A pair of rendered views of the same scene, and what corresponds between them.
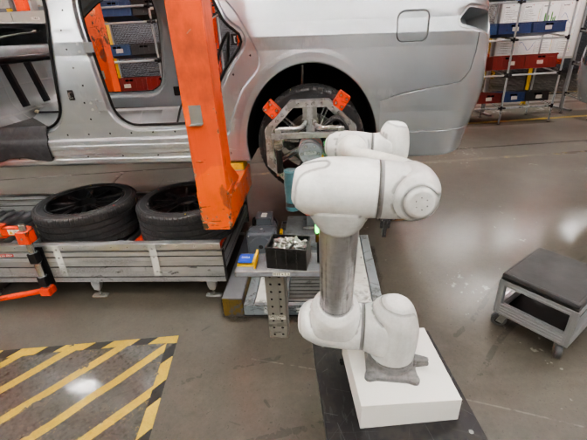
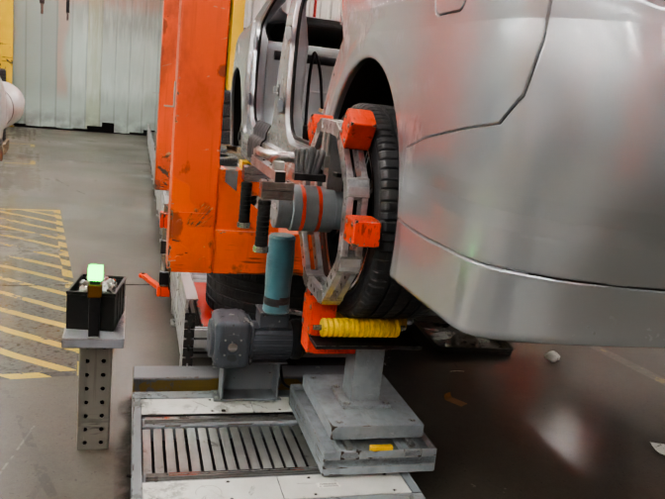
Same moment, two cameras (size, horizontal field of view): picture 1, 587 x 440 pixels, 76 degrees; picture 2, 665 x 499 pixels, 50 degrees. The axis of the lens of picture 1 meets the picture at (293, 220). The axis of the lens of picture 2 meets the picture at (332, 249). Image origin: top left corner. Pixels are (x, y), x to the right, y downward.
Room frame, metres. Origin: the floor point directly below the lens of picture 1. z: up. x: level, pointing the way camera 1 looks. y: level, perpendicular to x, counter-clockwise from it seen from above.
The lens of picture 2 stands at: (1.50, -2.16, 1.19)
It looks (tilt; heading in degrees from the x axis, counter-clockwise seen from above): 12 degrees down; 69
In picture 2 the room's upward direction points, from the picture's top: 6 degrees clockwise
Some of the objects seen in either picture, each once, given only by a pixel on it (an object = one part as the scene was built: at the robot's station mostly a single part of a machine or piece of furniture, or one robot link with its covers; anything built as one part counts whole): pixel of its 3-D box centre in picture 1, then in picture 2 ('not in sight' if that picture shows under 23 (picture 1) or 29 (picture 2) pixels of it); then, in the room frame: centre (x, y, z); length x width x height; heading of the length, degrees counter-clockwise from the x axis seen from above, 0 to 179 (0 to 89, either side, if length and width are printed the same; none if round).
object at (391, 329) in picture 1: (390, 326); not in sight; (0.97, -0.31, 0.57); 0.18 x 0.16 x 0.22; 79
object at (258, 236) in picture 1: (265, 239); (266, 354); (2.19, 0.19, 0.26); 0.42 x 0.18 x 0.35; 175
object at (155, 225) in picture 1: (189, 212); (283, 279); (2.40, 0.72, 0.39); 0.66 x 0.66 x 0.24
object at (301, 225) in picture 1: (313, 212); (363, 370); (2.43, -0.14, 0.32); 0.40 x 0.30 x 0.28; 85
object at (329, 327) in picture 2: not in sight; (359, 328); (2.35, -0.26, 0.51); 0.29 x 0.06 x 0.06; 175
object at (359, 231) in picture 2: not in sight; (361, 231); (2.24, -0.44, 0.85); 0.09 x 0.08 x 0.07; 85
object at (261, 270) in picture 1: (280, 264); (97, 319); (1.60, 0.08, 0.44); 0.43 x 0.17 x 0.03; 85
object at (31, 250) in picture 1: (36, 260); (165, 250); (2.00, 1.58, 0.30); 0.09 x 0.05 x 0.50; 85
